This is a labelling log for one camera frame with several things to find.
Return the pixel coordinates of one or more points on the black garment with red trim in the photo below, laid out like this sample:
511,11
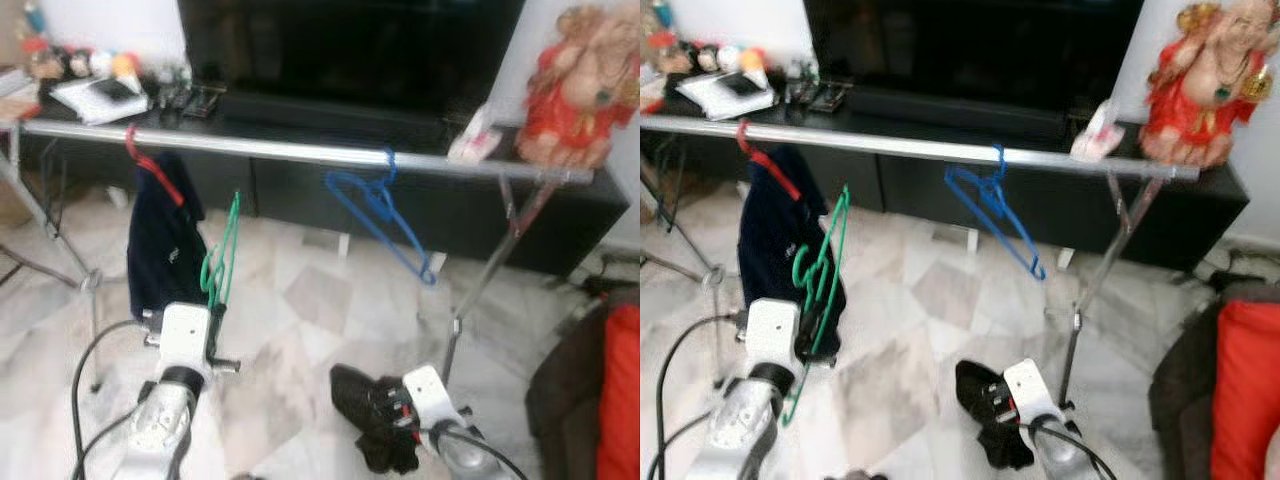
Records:
355,400
975,395

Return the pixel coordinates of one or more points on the green plastic clothes hanger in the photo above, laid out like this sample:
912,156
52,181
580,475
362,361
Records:
796,268
204,275

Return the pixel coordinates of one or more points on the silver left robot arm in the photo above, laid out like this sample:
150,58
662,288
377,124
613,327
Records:
155,430
740,430

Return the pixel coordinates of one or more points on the red plastic clothes hanger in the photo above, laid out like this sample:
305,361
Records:
780,178
165,185

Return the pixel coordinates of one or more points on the blue plastic clothes hanger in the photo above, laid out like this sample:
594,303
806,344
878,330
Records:
380,232
995,226

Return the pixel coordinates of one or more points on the dark polo shirt white print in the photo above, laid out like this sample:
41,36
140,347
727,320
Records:
160,250
775,240

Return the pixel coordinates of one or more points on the dark grey fabric sofa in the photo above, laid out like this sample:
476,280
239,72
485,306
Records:
1180,400
560,400

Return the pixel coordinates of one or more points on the red cushion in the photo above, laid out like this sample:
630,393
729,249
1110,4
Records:
1250,400
620,400

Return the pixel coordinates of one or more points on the silver metal clothes rack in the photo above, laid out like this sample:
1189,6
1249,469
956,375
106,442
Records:
300,152
900,146

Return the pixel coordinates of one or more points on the black TV cabinet white legs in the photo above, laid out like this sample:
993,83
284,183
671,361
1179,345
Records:
1180,215
560,215

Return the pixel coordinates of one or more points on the black phone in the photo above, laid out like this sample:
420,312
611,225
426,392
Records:
112,90
742,85

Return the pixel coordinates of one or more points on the white book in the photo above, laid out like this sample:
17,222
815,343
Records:
700,97
75,100

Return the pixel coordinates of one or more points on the white pink packet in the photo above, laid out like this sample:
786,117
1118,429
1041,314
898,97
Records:
475,140
1098,135

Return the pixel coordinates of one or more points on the orange round figurine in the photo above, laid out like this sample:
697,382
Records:
125,68
752,60

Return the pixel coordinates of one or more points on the white round figurine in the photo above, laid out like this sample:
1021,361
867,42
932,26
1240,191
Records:
100,64
727,58

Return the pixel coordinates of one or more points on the black round figurine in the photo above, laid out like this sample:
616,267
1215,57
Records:
76,64
703,58

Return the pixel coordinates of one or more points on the black flat screen television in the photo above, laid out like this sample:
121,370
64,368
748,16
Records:
350,50
970,50

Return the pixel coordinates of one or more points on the red lidded jar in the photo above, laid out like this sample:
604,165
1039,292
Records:
668,55
42,62

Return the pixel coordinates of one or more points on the red gold laughing Buddha statue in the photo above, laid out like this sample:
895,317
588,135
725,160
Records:
575,100
1195,95

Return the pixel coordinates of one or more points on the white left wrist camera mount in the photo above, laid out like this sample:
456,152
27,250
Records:
772,330
185,335

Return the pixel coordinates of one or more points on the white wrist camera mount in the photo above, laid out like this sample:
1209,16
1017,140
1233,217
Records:
772,330
430,395
1030,390
185,335

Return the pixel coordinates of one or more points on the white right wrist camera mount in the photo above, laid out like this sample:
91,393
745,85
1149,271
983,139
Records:
1030,390
430,395

